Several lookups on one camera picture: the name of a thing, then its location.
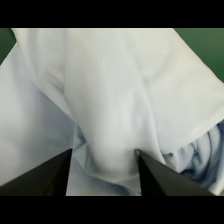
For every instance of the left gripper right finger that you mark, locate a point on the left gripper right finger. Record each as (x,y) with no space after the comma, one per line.
(163,181)

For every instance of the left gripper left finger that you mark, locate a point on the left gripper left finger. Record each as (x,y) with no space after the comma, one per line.
(46,176)

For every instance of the white T-shirt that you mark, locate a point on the white T-shirt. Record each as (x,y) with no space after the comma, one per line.
(110,100)

